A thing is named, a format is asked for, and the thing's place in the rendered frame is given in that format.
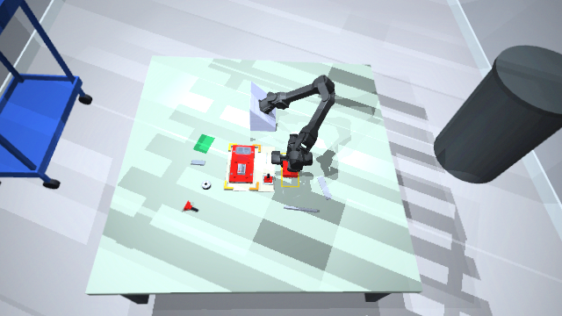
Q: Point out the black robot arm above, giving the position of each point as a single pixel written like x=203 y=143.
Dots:
x=308 y=135

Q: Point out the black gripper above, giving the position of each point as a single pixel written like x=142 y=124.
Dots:
x=277 y=158

